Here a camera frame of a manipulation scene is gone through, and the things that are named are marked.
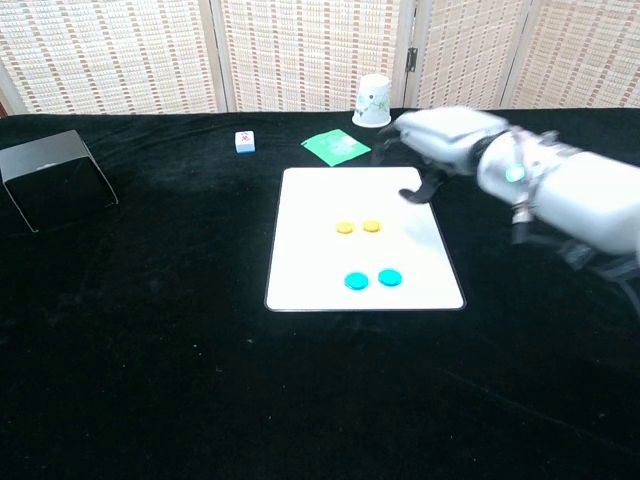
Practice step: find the black glossy box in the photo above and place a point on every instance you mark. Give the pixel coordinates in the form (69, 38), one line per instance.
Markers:
(50, 185)

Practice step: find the white rectangular board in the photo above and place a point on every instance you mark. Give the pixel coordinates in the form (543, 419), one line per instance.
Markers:
(310, 260)

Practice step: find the metal screen hinge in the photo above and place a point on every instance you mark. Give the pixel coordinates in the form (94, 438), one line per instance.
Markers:
(412, 59)

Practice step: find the woven bamboo folding screen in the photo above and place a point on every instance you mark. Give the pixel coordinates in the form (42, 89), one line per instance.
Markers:
(100, 50)

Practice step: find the white upturned paper cup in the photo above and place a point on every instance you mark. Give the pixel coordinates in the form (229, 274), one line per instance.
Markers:
(371, 100)

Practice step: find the cyan disc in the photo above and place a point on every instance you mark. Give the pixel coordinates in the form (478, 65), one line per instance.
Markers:
(389, 277)
(356, 281)

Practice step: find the white mahjong tile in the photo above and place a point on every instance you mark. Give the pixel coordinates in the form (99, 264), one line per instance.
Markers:
(245, 142)

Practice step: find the orange disc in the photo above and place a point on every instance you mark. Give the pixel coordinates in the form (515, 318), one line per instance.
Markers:
(343, 228)
(372, 226)

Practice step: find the black velvet tablecloth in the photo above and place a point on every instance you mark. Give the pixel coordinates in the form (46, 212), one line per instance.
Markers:
(150, 350)

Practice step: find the green foil packet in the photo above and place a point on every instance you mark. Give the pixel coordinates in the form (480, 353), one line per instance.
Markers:
(336, 146)

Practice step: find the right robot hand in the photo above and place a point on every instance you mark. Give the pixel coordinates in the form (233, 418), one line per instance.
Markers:
(445, 137)

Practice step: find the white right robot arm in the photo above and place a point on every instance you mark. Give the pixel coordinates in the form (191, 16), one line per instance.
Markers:
(585, 195)

